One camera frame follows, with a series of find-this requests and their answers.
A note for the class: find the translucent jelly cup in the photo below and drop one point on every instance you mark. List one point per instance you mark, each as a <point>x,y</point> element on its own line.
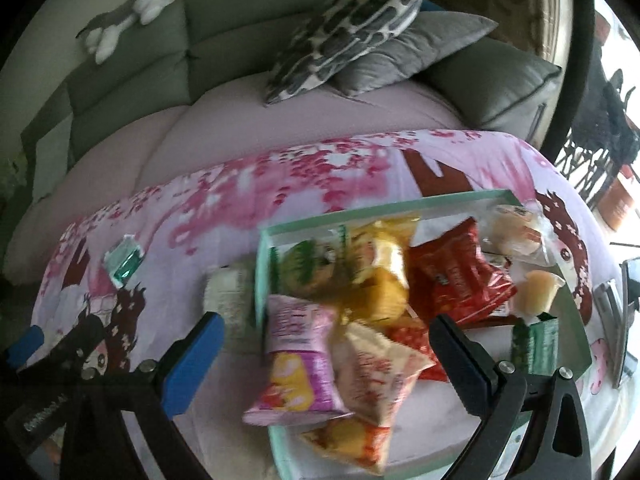
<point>537,295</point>

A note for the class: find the yellow cake packet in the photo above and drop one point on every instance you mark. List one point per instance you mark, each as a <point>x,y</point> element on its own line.
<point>382,280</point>

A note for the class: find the silver metal stand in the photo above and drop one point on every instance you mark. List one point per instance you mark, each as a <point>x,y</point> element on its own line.
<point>607,315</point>

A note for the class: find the dark green snack packet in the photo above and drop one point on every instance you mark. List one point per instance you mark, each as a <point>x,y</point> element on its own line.
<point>537,345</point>

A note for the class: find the black door frame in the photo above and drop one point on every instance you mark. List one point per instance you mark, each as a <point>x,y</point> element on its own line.
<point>575,60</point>

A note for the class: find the purple snack bag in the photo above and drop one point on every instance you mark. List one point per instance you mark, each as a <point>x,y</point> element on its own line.
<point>295,355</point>

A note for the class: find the grey-green sofa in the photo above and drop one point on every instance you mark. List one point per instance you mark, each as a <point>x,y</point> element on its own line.
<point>225,15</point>

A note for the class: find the white green packet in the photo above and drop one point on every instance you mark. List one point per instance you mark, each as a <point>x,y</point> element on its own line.
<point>230,300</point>

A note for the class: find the red crinkled snack packet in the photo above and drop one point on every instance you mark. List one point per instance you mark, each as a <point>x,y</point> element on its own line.
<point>460,275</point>

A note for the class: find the yellow orange snack packet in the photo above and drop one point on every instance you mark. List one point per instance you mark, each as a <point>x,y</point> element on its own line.
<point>345,442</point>

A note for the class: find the black white patterned pillow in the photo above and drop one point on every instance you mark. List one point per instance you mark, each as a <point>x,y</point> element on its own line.
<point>345,35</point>

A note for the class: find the beige patterned curtain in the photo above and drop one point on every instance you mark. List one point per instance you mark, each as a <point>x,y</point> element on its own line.
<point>525,5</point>

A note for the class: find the printed blanket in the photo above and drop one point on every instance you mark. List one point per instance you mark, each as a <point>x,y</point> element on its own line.
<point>200,190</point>

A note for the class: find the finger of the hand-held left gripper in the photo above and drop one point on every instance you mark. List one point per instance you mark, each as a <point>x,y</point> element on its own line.
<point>25,342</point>
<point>70,360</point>

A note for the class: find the pale grey cushion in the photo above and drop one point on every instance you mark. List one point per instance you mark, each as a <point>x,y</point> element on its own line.
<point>50,160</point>

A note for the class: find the clear bun packet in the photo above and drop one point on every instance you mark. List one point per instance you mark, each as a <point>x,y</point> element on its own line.
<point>520,232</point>

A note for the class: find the green label clear packet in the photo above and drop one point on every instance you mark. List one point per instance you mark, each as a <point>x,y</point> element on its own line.
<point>310,267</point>

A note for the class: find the grey pillow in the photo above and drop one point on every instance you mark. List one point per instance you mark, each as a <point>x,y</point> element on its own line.
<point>415,50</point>

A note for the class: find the peach snack packet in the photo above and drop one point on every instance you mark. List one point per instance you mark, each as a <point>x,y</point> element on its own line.
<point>375,370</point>

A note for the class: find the brown plant pot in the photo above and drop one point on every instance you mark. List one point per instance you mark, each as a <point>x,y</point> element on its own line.
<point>617,202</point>

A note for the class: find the teal shallow box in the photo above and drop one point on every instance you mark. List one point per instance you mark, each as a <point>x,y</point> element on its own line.
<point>440,440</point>

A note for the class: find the small teal packet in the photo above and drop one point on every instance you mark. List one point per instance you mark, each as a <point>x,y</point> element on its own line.
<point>125,260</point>

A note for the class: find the grey white plush toy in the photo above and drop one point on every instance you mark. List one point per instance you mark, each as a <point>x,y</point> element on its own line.
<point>125,15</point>

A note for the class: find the black iron railing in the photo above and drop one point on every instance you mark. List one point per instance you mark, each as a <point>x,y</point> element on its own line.
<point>582,165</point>

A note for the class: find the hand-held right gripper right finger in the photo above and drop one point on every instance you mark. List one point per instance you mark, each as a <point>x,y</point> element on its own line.
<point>460,360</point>

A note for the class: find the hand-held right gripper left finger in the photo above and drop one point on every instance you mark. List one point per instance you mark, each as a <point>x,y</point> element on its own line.
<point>192,360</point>

